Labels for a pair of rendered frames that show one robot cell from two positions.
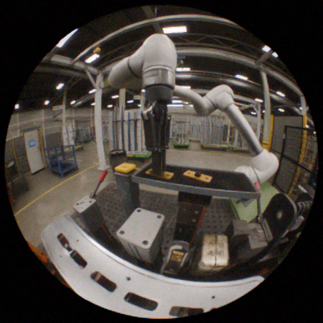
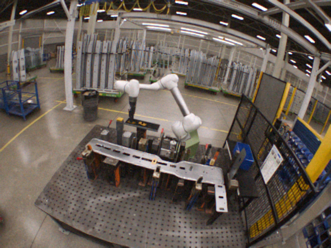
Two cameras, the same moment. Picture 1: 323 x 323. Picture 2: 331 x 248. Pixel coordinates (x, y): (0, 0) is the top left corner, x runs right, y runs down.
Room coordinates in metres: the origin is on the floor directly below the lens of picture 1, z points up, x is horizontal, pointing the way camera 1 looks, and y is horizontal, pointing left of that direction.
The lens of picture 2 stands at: (-1.14, 0.00, 1.97)
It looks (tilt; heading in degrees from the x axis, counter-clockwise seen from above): 29 degrees down; 346
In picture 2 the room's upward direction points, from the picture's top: 10 degrees clockwise
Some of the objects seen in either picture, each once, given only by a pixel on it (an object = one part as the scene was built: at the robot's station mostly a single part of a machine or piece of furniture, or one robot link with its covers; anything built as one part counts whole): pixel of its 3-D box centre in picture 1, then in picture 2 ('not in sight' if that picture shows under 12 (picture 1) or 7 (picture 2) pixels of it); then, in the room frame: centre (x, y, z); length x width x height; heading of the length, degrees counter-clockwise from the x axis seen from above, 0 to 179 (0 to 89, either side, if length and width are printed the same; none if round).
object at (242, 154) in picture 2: not in sight; (236, 164); (-0.38, -0.90, 1.17); 0.12 x 0.01 x 0.34; 160
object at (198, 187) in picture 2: not in sight; (192, 196); (-0.46, -0.53, 0.87); 0.12 x 0.09 x 0.35; 160
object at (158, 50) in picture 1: (155, 55); (132, 87); (0.29, 0.02, 1.54); 0.13 x 0.11 x 0.16; 56
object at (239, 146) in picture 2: not in sight; (242, 155); (-0.19, -1.15, 1.09); 0.30 x 0.17 x 0.13; 155
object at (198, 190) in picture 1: (197, 177); (142, 124); (0.26, -0.11, 1.16); 0.37 x 0.14 x 0.02; 70
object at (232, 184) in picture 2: not in sight; (226, 194); (-0.50, -0.87, 0.88); 0.08 x 0.08 x 0.36; 70
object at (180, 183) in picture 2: not in sight; (177, 192); (-0.38, -0.41, 0.84); 0.11 x 0.08 x 0.29; 160
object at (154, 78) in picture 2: (182, 132); (163, 66); (6.83, -1.35, 0.88); 1.91 x 1.00 x 1.76; 166
